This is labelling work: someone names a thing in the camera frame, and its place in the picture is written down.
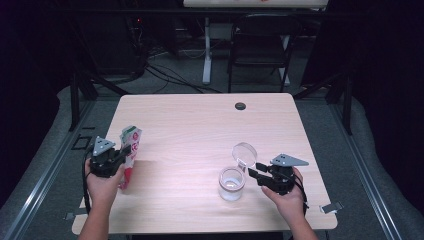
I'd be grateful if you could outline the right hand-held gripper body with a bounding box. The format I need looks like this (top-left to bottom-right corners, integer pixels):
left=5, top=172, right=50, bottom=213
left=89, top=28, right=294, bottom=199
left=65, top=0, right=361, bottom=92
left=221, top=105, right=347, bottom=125
left=258, top=153, right=310, bottom=197

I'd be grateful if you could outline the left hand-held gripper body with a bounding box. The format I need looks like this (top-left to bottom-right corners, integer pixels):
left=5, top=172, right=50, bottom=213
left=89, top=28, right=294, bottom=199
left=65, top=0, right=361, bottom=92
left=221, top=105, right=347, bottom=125
left=89, top=135, right=127, bottom=179

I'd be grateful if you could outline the red and white plastic bag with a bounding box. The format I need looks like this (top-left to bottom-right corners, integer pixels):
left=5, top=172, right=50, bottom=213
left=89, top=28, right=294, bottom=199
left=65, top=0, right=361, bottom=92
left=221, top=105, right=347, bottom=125
left=118, top=125, right=143, bottom=191

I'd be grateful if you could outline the clear plastic jar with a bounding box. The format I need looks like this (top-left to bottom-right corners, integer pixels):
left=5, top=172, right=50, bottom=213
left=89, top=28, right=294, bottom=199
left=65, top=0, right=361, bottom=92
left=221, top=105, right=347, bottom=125
left=218, top=166, right=247, bottom=202

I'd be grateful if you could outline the person's right hand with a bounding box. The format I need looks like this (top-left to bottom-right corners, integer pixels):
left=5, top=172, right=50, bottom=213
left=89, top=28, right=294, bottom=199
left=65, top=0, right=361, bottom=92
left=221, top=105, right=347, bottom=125
left=260, top=166, right=306, bottom=224

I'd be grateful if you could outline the person's left hand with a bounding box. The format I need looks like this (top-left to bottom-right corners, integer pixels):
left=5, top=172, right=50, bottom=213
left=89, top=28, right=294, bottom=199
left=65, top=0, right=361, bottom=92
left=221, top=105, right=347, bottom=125
left=84, top=157, right=126, bottom=210

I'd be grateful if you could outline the grey metal clip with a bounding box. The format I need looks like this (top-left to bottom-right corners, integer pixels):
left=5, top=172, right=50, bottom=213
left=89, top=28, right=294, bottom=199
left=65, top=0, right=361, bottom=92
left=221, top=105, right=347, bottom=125
left=63, top=208, right=88, bottom=222
left=319, top=200, right=344, bottom=215

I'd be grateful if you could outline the black metal stand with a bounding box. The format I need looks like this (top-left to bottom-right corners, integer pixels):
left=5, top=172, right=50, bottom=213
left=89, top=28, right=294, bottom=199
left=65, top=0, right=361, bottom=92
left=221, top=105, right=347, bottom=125
left=293, top=71, right=354, bottom=136
left=68, top=71, right=131, bottom=133

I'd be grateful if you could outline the dark equipment rack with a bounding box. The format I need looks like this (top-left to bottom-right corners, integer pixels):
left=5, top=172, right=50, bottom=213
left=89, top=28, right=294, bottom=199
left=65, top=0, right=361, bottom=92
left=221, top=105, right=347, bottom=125
left=93, top=0, right=148, bottom=76

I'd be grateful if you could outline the black folding chair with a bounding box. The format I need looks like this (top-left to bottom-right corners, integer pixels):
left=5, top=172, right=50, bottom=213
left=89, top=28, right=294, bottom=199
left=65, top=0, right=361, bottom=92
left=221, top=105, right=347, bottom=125
left=227, top=13, right=303, bottom=94

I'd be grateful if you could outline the white table leg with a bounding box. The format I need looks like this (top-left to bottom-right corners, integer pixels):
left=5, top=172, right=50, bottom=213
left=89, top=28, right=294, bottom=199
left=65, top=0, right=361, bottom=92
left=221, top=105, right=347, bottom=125
left=202, top=16, right=214, bottom=86

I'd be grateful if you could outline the light background table top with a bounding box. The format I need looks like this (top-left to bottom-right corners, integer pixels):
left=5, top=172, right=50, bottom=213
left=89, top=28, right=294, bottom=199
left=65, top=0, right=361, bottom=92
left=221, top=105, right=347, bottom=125
left=182, top=0, right=331, bottom=9

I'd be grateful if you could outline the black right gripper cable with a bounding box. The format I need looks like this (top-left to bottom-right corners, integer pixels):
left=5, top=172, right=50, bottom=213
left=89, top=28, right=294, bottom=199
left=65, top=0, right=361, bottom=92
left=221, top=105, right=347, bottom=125
left=293, top=173, right=310, bottom=218

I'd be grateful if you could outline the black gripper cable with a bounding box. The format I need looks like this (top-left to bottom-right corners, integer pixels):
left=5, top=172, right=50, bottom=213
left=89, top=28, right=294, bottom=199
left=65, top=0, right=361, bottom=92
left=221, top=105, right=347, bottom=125
left=81, top=149, right=97, bottom=215
left=293, top=173, right=310, bottom=218

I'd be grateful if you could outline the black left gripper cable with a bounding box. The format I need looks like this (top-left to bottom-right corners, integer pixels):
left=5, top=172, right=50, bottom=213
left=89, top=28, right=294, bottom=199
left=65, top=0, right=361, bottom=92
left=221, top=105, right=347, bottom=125
left=81, top=149, right=97, bottom=215

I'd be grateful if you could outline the aluminium floor rail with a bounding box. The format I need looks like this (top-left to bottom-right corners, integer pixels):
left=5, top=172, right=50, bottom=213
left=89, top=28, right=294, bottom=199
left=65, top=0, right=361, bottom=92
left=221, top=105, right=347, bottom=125
left=328, top=99, right=405, bottom=240
left=0, top=99, right=97, bottom=240

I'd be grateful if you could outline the black floor cable bundle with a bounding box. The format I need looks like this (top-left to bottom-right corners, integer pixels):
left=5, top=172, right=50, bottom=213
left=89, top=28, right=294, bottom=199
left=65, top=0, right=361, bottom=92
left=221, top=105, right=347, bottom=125
left=144, top=63, right=223, bottom=95

